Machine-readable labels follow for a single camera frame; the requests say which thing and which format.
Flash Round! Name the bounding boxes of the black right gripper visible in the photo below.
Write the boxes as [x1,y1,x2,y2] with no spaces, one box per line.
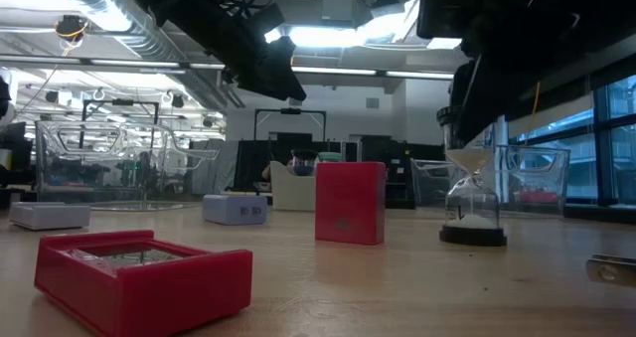
[415,0,582,147]

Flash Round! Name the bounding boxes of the black background rig frame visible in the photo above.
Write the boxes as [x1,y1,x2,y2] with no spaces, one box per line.
[253,107,328,142]

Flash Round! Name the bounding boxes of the grey plastic bin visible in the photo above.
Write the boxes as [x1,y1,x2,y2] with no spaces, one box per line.
[269,160,318,213]

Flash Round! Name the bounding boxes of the small white digital display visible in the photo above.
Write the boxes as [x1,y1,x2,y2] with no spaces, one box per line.
[8,201,92,232]

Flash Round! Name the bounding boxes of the black hourglass white sand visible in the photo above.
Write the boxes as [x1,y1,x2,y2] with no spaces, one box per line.
[436,105,508,248]

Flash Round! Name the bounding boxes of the small red digital display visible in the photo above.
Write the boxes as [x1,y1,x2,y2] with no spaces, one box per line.
[33,230,253,337]

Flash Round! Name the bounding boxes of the black hourglass purple sand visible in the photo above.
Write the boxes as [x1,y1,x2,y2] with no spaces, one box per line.
[290,148,319,178]

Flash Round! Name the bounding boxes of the ceiling tube light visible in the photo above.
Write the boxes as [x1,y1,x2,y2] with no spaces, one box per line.
[290,66,379,78]
[385,70,456,82]

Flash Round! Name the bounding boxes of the lavender wall charger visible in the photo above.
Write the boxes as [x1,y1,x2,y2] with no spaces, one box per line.
[202,193,268,227]

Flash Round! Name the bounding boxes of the red background object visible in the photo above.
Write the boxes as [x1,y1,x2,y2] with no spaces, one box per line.
[516,190,560,205]

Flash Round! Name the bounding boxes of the silver round air duct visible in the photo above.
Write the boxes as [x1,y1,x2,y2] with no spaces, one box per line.
[44,0,247,110]

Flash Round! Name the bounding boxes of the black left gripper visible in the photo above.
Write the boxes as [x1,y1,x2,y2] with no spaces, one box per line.
[171,0,307,102]

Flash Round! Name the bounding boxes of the clear plastic bin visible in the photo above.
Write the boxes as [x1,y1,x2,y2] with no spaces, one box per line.
[410,145,571,218]
[34,119,223,212]

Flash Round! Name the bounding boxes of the black partition screens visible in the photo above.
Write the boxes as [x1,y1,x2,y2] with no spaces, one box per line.
[233,132,446,209]

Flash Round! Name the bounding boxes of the dark window frame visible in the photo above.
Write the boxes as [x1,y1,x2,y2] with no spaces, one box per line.
[506,73,636,209]

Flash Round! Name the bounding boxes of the grey ceiling box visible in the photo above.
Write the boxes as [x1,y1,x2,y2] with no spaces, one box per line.
[321,0,374,29]

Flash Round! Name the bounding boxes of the red wall charger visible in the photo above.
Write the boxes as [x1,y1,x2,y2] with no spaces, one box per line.
[584,253,636,288]
[314,161,388,247]

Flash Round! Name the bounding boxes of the yellow ceiling cord reel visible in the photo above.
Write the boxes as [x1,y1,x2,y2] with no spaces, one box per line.
[53,13,90,44]

